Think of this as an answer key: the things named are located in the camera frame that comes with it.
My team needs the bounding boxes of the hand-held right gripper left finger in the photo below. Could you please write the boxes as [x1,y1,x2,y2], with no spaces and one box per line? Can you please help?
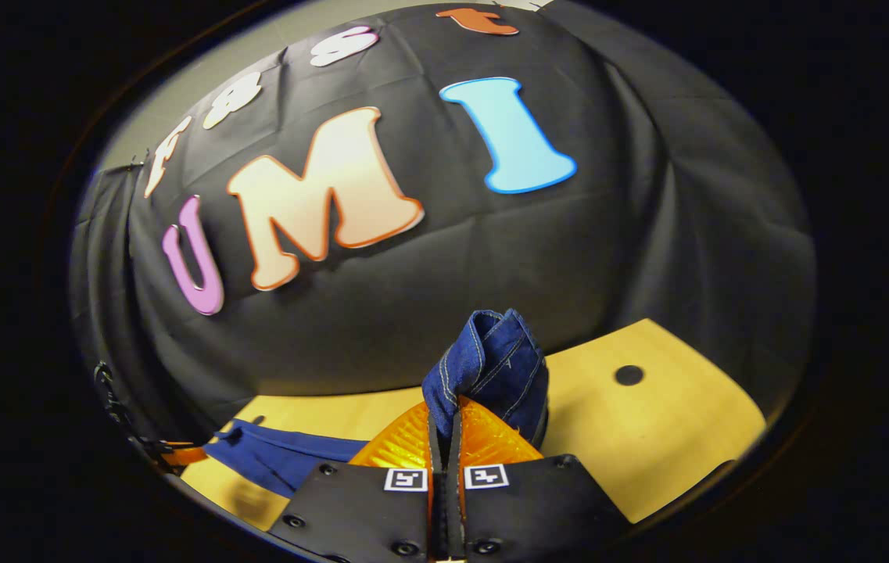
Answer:
[268,399,449,563]

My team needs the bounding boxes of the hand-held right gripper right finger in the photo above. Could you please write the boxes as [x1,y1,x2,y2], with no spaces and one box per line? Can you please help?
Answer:
[448,395,634,563]

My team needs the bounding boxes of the blue denim jeans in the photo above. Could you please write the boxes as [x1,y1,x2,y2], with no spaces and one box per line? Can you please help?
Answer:
[203,309,550,500]

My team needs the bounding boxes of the black backdrop cloth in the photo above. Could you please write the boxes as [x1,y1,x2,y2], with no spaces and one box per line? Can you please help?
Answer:
[69,0,816,450]

